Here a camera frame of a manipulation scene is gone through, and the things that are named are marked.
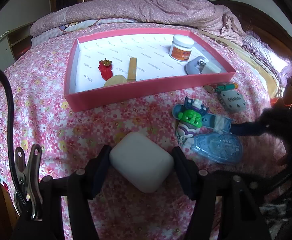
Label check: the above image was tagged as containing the wooden phone stand bar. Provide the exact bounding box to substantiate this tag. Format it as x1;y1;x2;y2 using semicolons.
127;57;137;82

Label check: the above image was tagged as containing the green white figure keychain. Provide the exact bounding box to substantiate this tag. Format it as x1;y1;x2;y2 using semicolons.
172;96;209;145

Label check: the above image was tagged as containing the black cable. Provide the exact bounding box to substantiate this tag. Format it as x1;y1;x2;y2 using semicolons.
0;63;29;205

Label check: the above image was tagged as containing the yellow brown blanket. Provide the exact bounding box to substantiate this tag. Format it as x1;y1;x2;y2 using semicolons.
199;30;285;99

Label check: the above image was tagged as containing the round wooden disc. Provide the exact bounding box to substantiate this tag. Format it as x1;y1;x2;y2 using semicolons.
103;75;127;87

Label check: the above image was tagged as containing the pink floral bedsheet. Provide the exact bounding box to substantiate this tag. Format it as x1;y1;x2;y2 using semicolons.
0;23;286;239

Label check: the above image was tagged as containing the blue correction tape dispenser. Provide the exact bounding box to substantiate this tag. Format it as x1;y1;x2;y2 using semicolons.
190;132;243;165

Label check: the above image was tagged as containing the red toy keychain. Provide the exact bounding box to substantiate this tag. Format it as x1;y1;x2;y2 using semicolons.
98;58;113;81

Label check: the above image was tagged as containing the pink shallow cardboard box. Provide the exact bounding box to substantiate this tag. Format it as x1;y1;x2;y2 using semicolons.
64;28;235;112

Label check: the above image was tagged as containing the cartoon print pillow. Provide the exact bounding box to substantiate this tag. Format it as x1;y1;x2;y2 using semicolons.
58;20;99;33

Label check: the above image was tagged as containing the pink quilted blanket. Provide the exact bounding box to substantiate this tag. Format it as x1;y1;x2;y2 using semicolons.
30;0;246;45

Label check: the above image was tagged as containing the light blue handle toy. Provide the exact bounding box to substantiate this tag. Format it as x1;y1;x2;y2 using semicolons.
172;104;233;132

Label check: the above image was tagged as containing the grey perforated metal block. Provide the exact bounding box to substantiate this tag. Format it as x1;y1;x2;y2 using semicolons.
217;90;247;114

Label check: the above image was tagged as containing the white orange jar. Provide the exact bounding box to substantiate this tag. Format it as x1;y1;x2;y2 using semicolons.
169;34;195;62

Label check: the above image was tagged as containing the white earbuds case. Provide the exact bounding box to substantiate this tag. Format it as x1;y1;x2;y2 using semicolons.
109;132;174;193

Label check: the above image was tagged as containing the green orange battery pack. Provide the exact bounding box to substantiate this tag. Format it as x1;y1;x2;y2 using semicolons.
203;82;238;94

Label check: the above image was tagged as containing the dark wooden headboard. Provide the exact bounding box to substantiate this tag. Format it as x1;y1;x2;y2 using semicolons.
212;0;292;58

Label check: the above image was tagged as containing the white charger plug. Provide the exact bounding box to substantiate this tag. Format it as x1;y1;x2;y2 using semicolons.
198;60;222;74

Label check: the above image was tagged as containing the metal spring clip left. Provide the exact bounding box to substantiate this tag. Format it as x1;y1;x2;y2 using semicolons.
14;144;43;220

